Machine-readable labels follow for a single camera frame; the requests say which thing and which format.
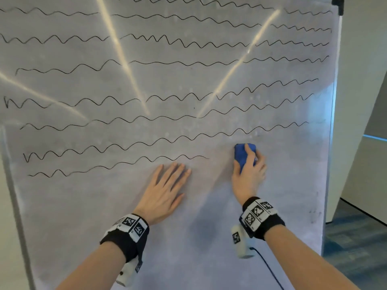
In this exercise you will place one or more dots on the person's right hand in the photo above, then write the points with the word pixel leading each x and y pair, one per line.
pixel 248 181

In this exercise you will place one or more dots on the person's left hand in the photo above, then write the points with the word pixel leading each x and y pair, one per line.
pixel 161 196

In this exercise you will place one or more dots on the blue whiteboard eraser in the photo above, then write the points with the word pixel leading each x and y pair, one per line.
pixel 240 155

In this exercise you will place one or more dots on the white whiteboard with wavy lines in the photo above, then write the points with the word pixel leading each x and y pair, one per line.
pixel 151 117

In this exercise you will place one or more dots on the person's right forearm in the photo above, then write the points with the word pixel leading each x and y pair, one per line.
pixel 308 259

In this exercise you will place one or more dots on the black wristband with marker tags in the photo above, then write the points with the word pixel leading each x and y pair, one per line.
pixel 125 237
pixel 266 220

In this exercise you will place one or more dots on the white wrist camera unit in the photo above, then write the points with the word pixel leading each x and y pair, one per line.
pixel 128 273
pixel 242 246

